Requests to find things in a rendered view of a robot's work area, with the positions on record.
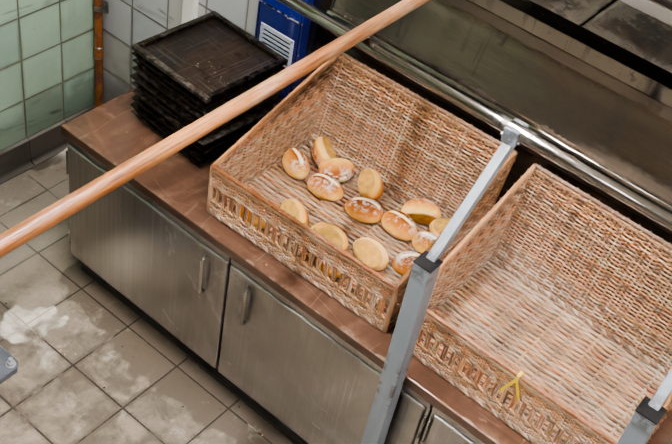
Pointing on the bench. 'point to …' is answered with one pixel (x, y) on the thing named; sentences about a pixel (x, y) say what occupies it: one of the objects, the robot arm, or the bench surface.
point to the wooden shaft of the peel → (45, 219)
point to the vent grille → (277, 42)
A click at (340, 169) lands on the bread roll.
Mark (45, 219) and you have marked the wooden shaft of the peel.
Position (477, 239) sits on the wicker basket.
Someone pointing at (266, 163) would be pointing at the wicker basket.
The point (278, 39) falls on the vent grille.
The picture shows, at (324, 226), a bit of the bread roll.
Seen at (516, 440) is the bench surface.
